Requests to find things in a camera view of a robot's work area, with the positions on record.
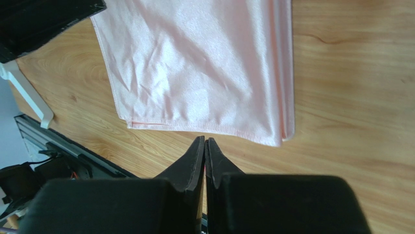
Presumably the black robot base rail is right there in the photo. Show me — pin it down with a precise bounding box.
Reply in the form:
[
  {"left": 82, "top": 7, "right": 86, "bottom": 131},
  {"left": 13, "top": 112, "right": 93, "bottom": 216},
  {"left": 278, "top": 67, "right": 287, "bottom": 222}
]
[{"left": 15, "top": 115, "right": 137, "bottom": 179}]

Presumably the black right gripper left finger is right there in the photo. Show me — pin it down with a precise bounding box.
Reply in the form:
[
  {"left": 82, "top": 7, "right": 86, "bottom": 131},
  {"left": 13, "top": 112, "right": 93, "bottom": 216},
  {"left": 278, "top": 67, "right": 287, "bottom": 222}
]
[{"left": 156, "top": 136, "right": 205, "bottom": 234}]

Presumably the pink cloth napkin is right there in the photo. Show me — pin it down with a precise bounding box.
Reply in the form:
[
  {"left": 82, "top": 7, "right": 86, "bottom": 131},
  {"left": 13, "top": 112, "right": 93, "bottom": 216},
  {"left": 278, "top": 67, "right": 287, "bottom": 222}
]
[{"left": 91, "top": 0, "right": 295, "bottom": 147}]

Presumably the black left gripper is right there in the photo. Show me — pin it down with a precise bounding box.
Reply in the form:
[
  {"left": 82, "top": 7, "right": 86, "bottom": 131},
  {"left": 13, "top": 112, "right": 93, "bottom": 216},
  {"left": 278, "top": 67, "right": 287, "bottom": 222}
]
[{"left": 0, "top": 0, "right": 106, "bottom": 63}]

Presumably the metal clothes rack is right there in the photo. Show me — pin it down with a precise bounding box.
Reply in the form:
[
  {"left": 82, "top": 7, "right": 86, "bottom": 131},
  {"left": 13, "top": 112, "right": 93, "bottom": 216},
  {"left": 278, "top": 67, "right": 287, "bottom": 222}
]
[{"left": 0, "top": 60, "right": 54, "bottom": 129}]

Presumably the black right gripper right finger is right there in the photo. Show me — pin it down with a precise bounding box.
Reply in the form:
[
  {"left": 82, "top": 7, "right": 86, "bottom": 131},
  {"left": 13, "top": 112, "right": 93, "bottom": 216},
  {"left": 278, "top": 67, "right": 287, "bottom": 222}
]
[{"left": 205, "top": 137, "right": 244, "bottom": 234}]

